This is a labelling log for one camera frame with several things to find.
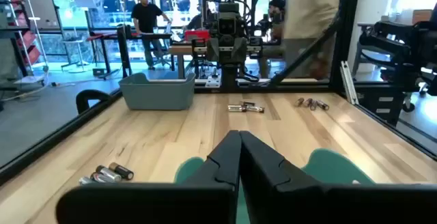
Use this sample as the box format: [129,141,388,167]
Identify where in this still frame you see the white rack with red bins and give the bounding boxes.
[0,0,51,81]

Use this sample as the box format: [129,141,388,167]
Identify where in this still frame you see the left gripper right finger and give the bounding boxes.
[240,130,437,224]

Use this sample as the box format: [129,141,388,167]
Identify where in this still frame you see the teal green plastic bin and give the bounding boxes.
[173,148,376,224]

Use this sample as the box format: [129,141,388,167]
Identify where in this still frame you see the brown cardboard box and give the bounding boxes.
[411,8,434,26]

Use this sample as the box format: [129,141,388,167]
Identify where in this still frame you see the silver aluminium extrusion bar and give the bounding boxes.
[339,60,360,106]

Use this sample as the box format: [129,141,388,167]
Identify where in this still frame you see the black desk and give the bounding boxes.
[87,24,175,81]

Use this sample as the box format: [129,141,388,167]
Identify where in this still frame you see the person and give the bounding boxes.
[186,0,219,32]
[257,0,287,78]
[130,0,173,70]
[282,0,344,81]

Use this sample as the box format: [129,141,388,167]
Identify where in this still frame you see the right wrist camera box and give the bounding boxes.
[216,1,240,38]

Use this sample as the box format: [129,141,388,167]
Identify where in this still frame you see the black curved frame handle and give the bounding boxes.
[75,89,113,115]

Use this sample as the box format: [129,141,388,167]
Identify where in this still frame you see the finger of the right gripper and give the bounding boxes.
[234,38,249,64]
[206,38,222,64]

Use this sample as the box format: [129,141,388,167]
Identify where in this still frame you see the red box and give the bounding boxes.
[184,29,212,43]

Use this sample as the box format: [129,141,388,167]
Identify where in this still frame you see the black box white labels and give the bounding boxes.
[354,83,406,127]

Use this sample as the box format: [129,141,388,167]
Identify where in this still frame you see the blue-grey plastic bin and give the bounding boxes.
[118,72,197,111]

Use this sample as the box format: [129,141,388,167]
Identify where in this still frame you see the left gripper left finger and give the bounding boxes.
[56,130,242,224]

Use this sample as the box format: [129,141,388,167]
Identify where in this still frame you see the wooden background table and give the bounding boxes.
[168,42,286,81]

